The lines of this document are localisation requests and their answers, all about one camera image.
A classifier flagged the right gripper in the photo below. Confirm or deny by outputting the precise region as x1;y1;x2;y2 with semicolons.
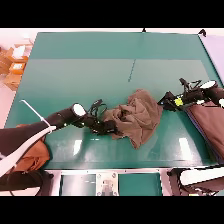
158;91;180;112

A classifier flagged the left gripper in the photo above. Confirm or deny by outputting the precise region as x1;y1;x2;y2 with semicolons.
98;119;119;135

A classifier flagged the olive grey garment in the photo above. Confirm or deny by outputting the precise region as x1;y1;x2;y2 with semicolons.
101;88;164;150

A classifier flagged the orange brown garment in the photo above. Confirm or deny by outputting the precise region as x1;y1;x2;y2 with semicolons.
12;124;52;173

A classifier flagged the heap of cardboard boxes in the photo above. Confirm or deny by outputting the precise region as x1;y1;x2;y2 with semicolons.
0;42;34;92

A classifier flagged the black cable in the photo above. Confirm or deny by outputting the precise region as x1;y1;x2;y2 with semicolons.
86;101;109;119

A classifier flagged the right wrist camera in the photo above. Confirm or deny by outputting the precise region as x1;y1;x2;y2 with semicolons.
178;77;194;92

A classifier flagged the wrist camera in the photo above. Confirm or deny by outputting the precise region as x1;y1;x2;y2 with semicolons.
91;98;105;110
178;77;194;92

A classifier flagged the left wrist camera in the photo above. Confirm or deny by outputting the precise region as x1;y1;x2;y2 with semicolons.
91;98;105;110

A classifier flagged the silver frame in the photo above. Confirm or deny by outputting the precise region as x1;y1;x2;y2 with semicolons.
43;166;224;197

